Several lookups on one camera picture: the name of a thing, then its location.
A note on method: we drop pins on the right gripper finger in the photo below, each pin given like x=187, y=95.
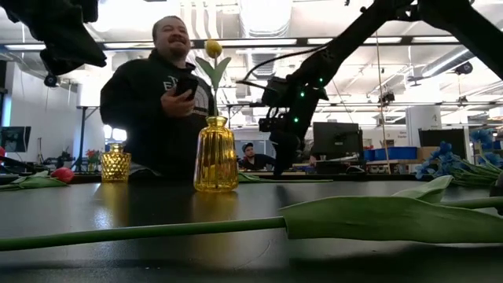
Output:
x=282, y=163

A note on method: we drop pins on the long-stemmed dark artificial tulip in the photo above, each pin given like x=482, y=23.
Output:
x=393, y=220

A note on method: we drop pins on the blue artificial flower bunch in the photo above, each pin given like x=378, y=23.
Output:
x=446, y=157

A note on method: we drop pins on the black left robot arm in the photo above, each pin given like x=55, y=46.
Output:
x=59, y=31

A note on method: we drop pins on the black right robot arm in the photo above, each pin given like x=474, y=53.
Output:
x=353, y=35

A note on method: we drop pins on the tall amber glass vase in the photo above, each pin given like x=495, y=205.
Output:
x=216, y=157

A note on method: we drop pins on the small amber glass vase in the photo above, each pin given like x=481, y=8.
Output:
x=116, y=167

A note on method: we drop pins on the seated person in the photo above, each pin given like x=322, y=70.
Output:
x=255, y=161

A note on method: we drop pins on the black computer monitor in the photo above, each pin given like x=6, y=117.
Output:
x=338, y=137

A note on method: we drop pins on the small blue plastic bin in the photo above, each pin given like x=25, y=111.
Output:
x=369, y=154

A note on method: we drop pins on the black ceiling spotlight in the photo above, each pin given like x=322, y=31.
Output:
x=387, y=98
x=464, y=68
x=51, y=80

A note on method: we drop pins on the background work table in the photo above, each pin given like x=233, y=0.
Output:
x=393, y=162

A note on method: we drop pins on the large blue plastic bin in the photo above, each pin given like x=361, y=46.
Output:
x=397, y=153

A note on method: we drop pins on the bright yellow artificial tulip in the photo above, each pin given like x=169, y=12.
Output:
x=213, y=49

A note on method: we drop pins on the black smartphone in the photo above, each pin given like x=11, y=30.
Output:
x=188, y=84

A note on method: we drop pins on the person's hand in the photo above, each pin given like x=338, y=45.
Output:
x=177, y=106

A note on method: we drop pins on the brown cardboard box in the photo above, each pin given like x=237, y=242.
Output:
x=426, y=152

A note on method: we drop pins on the black overhead light bar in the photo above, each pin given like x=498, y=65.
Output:
x=406, y=39

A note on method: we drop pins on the standing person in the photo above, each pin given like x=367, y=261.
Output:
x=149, y=129

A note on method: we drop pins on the large black panel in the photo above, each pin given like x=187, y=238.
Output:
x=456, y=139

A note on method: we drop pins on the background red flower bunch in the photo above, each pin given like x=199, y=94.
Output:
x=93, y=154

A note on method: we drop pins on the dark side monitor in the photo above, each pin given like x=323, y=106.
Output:
x=15, y=139

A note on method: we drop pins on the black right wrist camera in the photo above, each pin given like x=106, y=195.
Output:
x=275, y=94

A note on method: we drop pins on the black table frame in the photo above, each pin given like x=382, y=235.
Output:
x=373, y=177

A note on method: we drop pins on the silver ventilation duct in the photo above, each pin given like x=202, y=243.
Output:
x=444, y=65

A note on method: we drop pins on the black metal stand frame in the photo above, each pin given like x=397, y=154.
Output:
x=82, y=137

